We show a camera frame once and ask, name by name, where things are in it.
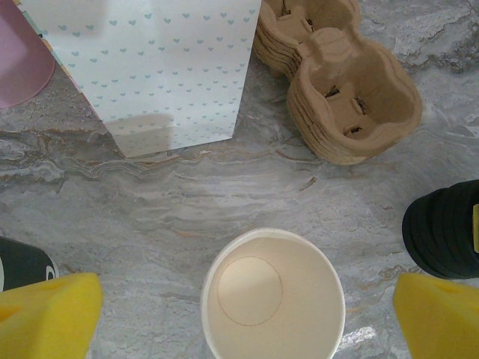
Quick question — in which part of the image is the paper coffee cup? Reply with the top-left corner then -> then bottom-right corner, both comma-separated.
199,227 -> 346,359

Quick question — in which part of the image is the stack of black cup lids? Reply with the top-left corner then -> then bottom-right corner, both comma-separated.
401,179 -> 479,280

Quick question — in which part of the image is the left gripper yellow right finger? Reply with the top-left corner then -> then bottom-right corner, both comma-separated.
392,271 -> 479,359

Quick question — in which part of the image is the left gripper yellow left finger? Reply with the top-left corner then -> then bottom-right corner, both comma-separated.
0,272 -> 104,359

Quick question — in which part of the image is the cardboard cup carrier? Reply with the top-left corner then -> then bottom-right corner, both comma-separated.
257,0 -> 424,150

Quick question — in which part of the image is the stack of paper cups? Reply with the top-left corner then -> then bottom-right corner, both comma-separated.
0,235 -> 60,292

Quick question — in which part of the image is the white paper gift bag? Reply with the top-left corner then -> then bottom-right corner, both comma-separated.
22,0 -> 263,159

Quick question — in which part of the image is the pink straw holder cup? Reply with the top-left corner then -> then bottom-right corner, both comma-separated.
0,0 -> 57,109

